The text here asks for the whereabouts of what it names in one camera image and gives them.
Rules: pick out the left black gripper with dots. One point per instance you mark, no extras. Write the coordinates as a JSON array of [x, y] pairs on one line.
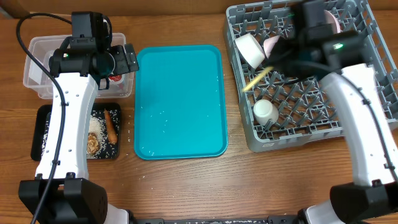
[[123, 66]]

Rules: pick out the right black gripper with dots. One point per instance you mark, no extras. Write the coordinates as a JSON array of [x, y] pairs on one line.
[[275, 56]]

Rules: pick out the red snack wrapper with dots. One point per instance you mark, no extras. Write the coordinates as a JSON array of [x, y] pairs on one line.
[[115, 78]]

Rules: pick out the yellow plastic spoon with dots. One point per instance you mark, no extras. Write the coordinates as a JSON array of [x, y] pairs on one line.
[[257, 79]]

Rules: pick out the small pink bowl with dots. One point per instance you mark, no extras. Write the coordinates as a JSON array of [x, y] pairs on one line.
[[269, 44]]

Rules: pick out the white rice bowl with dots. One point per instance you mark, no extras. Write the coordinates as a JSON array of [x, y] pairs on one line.
[[250, 49]]

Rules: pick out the large pink plate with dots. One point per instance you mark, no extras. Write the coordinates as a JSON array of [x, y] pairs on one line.
[[331, 19]]

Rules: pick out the white plastic cup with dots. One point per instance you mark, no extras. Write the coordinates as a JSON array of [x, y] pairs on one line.
[[265, 111]]

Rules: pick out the orange carrot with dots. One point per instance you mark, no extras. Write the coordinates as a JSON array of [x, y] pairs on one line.
[[112, 136]]

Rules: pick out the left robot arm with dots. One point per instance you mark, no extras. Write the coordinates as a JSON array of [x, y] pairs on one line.
[[61, 191]]

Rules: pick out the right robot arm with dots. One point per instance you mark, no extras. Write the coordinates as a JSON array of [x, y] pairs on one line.
[[349, 82]]

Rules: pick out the grey dishwasher rack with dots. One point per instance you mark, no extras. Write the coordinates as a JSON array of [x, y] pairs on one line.
[[305, 112]]

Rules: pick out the teal serving tray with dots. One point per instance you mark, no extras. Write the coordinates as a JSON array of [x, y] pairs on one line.
[[180, 110]]

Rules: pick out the black plastic tray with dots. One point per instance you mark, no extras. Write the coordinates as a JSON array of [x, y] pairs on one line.
[[42, 127]]

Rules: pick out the white rice pile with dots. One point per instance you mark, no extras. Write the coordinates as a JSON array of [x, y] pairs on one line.
[[97, 125]]

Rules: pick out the brown food scraps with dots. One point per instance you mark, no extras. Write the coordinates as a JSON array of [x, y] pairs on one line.
[[93, 145]]

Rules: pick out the clear plastic bin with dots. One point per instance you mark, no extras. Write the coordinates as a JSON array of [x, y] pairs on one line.
[[42, 48]]

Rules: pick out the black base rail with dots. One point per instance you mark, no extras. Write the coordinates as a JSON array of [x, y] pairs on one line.
[[273, 219]]

